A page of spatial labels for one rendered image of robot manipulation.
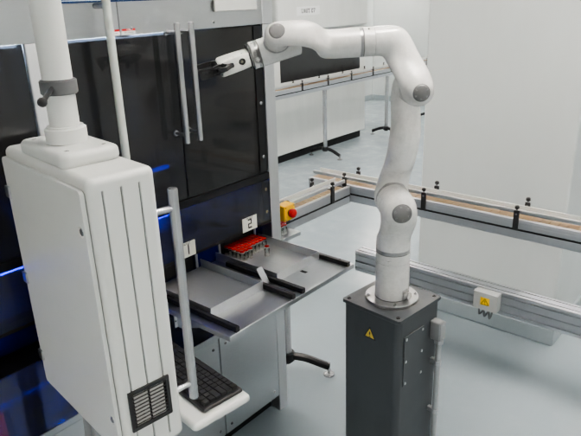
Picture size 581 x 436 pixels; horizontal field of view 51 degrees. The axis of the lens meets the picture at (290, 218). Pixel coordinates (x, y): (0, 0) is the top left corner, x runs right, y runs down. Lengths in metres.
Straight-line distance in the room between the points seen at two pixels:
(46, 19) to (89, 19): 0.46
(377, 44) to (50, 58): 0.95
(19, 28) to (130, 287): 0.79
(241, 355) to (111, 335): 1.29
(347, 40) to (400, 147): 0.38
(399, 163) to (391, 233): 0.23
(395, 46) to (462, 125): 1.66
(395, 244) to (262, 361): 1.02
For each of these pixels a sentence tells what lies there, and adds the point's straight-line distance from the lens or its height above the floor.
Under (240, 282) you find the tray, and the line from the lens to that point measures 2.32.
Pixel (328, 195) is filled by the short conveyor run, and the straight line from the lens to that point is 3.10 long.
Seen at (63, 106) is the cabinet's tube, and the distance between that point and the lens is 1.54.
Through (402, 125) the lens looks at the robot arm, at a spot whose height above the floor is 1.50.
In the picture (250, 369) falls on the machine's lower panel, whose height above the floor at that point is 0.33.
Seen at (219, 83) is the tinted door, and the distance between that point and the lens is 2.31.
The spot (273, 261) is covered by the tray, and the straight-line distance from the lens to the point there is 2.48.
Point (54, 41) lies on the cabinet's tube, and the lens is 1.53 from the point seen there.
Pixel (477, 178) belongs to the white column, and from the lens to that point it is 3.58.
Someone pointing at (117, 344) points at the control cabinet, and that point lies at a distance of 1.51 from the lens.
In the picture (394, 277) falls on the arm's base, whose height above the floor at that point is 0.97.
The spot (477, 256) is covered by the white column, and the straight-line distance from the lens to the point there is 3.73.
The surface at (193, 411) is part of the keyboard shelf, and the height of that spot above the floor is 0.80.
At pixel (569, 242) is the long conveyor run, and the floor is 0.88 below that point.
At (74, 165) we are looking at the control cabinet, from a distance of 1.46.
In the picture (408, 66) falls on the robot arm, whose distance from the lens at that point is 1.94.
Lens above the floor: 1.90
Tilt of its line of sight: 20 degrees down
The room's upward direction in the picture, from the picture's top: 2 degrees counter-clockwise
